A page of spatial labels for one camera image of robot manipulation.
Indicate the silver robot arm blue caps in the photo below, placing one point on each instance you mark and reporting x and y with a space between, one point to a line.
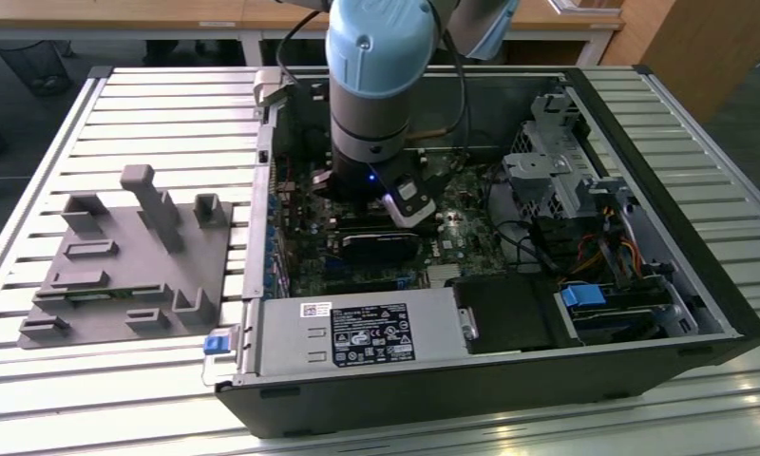
367 119

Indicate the black graphics card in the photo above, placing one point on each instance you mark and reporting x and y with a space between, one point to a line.
380 249

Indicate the green motherboard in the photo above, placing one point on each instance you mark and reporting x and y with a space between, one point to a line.
468 228

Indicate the small silver heat sink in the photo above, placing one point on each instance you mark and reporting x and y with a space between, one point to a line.
443 275

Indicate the silver metal drive cage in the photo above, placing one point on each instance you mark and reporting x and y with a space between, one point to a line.
544 166

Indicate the silver power supply with label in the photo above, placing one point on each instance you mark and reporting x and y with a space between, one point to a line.
291 342

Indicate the black plastic shroud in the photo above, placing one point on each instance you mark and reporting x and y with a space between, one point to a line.
507 313

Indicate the grey plastic parts rack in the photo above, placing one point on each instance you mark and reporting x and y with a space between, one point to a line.
133 266

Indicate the blue case latch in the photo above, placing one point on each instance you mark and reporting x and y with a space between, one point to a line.
216 345

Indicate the blue disk carrier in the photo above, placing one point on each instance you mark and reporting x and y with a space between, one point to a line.
583 297

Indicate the wooden desk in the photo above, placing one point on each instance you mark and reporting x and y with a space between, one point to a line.
164 12

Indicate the green RAM stick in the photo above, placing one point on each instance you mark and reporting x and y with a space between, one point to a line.
95 297

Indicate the black open PC case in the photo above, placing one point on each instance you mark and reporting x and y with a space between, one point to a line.
418 404

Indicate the white paper tray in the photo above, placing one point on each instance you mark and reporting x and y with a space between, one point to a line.
583 5

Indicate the black mesh waste bin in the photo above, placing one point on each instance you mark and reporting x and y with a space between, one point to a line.
32 66

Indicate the wooden cabinet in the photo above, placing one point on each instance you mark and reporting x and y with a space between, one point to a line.
703 47

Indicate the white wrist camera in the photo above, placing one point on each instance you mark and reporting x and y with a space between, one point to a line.
412 206

